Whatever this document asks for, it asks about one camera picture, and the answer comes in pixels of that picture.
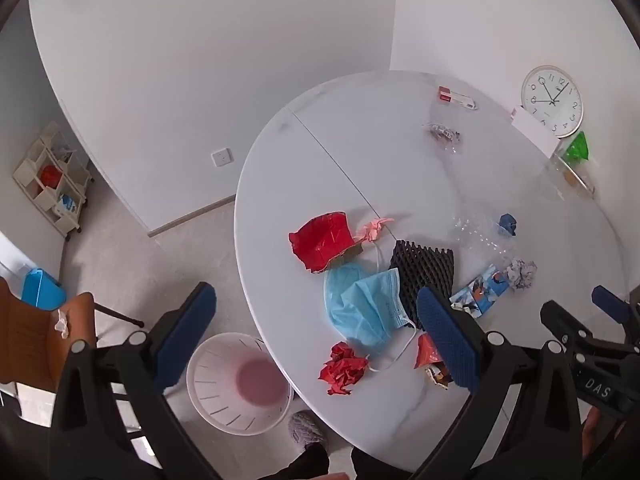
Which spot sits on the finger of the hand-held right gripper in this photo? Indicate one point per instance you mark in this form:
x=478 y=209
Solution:
x=565 y=320
x=607 y=301

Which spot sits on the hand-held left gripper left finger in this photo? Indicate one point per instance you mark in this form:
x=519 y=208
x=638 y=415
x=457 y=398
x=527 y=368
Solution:
x=187 y=330

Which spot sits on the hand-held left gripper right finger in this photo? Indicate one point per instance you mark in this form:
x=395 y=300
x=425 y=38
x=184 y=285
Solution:
x=447 y=335

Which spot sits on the orange snack wrapper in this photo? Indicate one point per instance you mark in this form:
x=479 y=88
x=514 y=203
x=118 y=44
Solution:
x=427 y=357

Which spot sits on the blue printed wrapper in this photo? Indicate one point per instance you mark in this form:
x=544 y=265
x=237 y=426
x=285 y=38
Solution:
x=481 y=294

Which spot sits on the black foam net sleeve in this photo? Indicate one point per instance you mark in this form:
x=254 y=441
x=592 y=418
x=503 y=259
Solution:
x=425 y=267

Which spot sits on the pink waste basket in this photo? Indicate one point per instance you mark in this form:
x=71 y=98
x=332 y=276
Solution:
x=240 y=385

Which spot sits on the blue face mask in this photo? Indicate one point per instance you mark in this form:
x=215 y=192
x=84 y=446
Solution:
x=362 y=310

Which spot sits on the red paper ball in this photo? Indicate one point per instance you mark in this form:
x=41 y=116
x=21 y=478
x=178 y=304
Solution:
x=342 y=374

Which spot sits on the red paper box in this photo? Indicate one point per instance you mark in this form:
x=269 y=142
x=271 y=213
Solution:
x=322 y=240

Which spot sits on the person's right hand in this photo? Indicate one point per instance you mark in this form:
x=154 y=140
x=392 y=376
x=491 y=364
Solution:
x=597 y=430

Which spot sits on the crumpled grey paper ball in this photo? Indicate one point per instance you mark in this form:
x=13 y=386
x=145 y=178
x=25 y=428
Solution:
x=521 y=273

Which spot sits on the crushed clear plastic bottle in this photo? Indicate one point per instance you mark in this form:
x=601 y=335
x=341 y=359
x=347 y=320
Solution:
x=477 y=240

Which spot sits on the crumpled blue paper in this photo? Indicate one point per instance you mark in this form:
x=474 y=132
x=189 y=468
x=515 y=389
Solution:
x=506 y=224

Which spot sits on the white tissue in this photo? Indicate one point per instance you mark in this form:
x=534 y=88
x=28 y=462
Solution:
x=62 y=322

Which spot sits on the clear plastic container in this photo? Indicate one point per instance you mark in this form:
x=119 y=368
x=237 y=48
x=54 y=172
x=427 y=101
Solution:
x=567 y=180

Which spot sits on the crumpled pink paper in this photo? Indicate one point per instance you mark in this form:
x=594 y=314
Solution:
x=372 y=229

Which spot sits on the blue bin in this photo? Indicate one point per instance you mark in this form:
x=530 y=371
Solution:
x=44 y=290

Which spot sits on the orange chair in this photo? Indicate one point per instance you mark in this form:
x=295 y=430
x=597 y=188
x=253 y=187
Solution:
x=35 y=340

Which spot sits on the green plastic bag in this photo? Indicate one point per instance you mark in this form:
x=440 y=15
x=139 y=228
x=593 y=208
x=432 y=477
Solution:
x=577 y=148

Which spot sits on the grey slipper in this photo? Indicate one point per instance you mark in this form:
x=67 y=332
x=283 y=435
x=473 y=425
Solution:
x=306 y=432

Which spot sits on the blue and white packet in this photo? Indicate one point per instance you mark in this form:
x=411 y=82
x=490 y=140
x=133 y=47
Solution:
x=67 y=205

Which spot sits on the cream shelf rack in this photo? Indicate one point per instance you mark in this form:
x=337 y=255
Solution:
x=52 y=180

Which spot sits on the clear crumpled wrapper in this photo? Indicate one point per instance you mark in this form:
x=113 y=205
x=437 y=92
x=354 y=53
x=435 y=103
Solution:
x=442 y=133

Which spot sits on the red container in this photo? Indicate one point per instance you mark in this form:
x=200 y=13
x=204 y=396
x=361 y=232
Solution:
x=50 y=175

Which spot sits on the red and white small box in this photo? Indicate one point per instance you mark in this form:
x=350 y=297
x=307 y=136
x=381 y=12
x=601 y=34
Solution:
x=455 y=98

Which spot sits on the white wall socket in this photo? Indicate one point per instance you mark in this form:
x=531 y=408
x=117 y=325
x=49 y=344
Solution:
x=221 y=158

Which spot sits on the round wall clock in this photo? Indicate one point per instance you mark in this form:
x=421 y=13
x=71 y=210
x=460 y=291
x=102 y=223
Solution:
x=552 y=101

